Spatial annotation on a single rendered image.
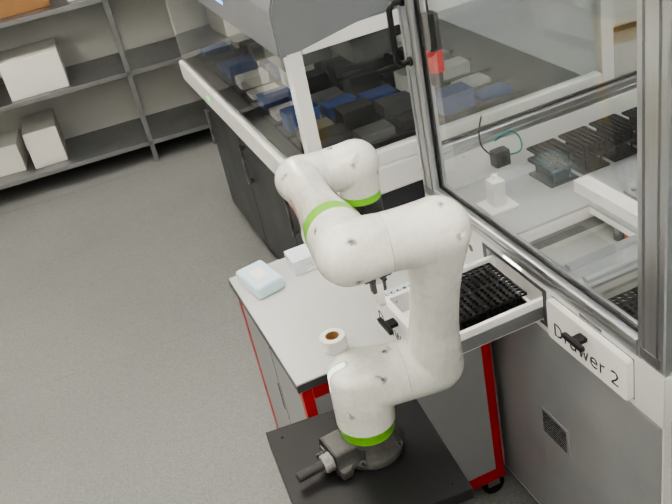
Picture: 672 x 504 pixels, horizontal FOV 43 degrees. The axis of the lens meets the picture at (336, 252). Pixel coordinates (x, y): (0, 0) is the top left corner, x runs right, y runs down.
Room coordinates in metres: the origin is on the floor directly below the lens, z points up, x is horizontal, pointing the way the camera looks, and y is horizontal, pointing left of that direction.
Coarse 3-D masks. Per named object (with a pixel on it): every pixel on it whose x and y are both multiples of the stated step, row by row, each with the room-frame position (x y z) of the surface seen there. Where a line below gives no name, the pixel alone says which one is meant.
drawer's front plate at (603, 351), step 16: (560, 304) 1.60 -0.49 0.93; (560, 320) 1.58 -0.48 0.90; (576, 320) 1.53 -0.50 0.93; (592, 336) 1.47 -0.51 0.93; (576, 352) 1.53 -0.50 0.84; (592, 352) 1.47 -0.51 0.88; (608, 352) 1.41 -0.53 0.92; (592, 368) 1.47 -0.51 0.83; (608, 368) 1.42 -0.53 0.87; (624, 368) 1.37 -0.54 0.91; (608, 384) 1.42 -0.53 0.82; (624, 384) 1.37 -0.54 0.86
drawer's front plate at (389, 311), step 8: (376, 304) 1.82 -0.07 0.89; (392, 304) 1.75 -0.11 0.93; (376, 312) 1.83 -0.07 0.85; (384, 312) 1.77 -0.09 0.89; (392, 312) 1.72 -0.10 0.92; (400, 312) 1.71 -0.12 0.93; (384, 320) 1.79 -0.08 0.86; (400, 320) 1.68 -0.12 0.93; (408, 320) 1.67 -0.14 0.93; (400, 328) 1.69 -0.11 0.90; (392, 336) 1.75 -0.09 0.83
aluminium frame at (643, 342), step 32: (640, 0) 1.34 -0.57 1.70; (416, 32) 2.18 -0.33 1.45; (640, 32) 1.34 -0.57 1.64; (416, 64) 2.18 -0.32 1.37; (640, 64) 1.34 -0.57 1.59; (416, 96) 2.21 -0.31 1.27; (640, 96) 1.34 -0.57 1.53; (416, 128) 2.24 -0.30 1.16; (640, 128) 1.34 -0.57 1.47; (640, 160) 1.34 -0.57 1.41; (448, 192) 2.13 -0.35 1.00; (640, 192) 1.34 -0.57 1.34; (480, 224) 1.94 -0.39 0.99; (640, 224) 1.34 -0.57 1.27; (512, 256) 1.79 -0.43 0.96; (640, 256) 1.34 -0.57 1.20; (576, 288) 1.57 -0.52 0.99; (640, 288) 1.34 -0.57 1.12; (608, 320) 1.44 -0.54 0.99; (640, 320) 1.34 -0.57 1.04; (640, 352) 1.34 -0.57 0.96
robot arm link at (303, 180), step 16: (288, 160) 1.71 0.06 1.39; (304, 160) 1.70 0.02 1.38; (320, 160) 1.70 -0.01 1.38; (288, 176) 1.65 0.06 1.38; (304, 176) 1.61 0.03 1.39; (320, 176) 1.62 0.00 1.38; (288, 192) 1.60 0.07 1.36; (304, 192) 1.53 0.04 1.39; (320, 192) 1.49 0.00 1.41; (304, 208) 1.46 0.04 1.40; (304, 240) 1.40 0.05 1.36
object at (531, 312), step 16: (496, 256) 1.91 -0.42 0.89; (512, 272) 1.84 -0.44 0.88; (528, 288) 1.77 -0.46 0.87; (400, 304) 1.83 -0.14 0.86; (528, 304) 1.67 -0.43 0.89; (496, 320) 1.64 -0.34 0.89; (512, 320) 1.65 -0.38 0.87; (528, 320) 1.67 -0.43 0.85; (464, 336) 1.62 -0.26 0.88; (480, 336) 1.63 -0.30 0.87; (496, 336) 1.64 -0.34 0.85; (464, 352) 1.61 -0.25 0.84
